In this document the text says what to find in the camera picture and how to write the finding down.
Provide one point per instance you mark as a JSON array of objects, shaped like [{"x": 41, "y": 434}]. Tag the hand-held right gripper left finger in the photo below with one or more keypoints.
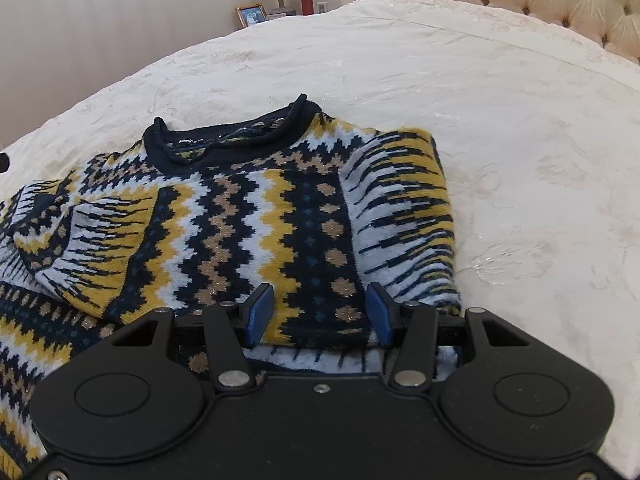
[{"x": 261, "y": 311}]

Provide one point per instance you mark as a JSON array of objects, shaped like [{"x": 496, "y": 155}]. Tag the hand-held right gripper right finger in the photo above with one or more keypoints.
[{"x": 379, "y": 317}]

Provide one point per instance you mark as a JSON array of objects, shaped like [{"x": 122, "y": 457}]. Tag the navy yellow white patterned sweater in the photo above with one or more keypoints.
[{"x": 240, "y": 240}]

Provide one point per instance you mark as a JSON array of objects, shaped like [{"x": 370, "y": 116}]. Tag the white embossed bedspread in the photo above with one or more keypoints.
[{"x": 500, "y": 170}]

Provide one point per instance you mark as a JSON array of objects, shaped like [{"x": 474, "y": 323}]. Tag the gold framed photo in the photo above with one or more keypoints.
[{"x": 251, "y": 16}]

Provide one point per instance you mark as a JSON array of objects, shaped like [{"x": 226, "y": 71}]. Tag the small white gadget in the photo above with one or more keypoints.
[{"x": 322, "y": 7}]

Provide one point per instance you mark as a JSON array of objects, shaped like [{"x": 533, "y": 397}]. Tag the red bottle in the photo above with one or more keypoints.
[{"x": 306, "y": 4}]

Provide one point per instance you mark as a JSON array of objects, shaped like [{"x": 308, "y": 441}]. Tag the white curtain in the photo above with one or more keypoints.
[{"x": 125, "y": 20}]

